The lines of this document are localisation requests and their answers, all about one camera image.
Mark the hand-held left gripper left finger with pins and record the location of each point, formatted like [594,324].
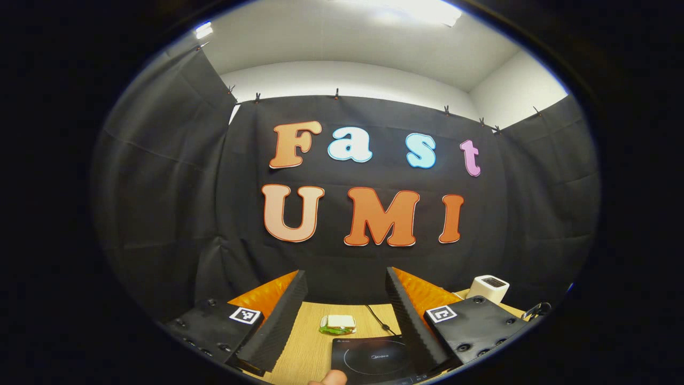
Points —
[283,321]

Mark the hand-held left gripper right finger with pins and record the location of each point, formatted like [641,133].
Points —
[414,321]

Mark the black induction cooktop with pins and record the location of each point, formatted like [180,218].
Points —
[368,358]

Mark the green and white soap dish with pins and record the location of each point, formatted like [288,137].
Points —
[337,322]

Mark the white toaster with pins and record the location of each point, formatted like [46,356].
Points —
[486,291]

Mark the dark table clamp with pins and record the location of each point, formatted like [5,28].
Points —
[537,311]

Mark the row of black cloth clips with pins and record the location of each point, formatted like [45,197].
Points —
[336,93]

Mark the small ceiling light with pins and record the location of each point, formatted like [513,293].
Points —
[203,30]

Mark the long ceiling light panel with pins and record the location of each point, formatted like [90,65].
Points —
[422,9]

